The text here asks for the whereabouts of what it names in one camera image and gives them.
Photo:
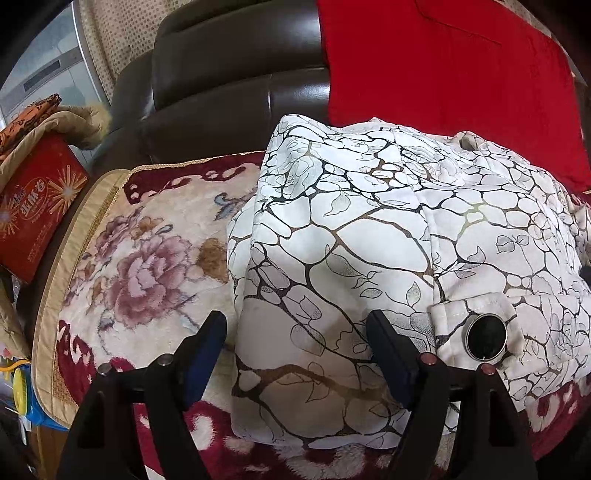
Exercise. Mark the yellow blue plastic toy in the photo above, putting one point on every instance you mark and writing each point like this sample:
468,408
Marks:
21,383

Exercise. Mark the red blanket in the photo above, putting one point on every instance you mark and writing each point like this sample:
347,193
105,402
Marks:
438,69

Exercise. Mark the red gift box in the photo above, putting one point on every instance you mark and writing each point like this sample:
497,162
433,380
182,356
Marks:
37,207

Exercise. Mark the floral sofa mat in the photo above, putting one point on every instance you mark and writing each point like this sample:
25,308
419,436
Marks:
138,267

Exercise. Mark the white black-veined coat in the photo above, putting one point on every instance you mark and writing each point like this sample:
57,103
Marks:
369,240

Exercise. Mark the silver floral refrigerator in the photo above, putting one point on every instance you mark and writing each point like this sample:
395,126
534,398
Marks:
51,60

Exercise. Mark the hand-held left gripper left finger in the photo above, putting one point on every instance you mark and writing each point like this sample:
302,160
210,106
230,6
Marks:
203,364

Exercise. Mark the orange patterned folded cloth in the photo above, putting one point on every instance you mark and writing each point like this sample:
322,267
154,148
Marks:
27,122

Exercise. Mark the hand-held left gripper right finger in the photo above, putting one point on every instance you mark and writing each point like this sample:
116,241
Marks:
392,364

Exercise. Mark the brown leather sofa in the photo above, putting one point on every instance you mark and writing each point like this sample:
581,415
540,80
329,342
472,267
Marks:
221,92

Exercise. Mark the beige dotted curtain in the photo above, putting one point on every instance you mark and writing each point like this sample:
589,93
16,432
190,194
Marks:
120,32

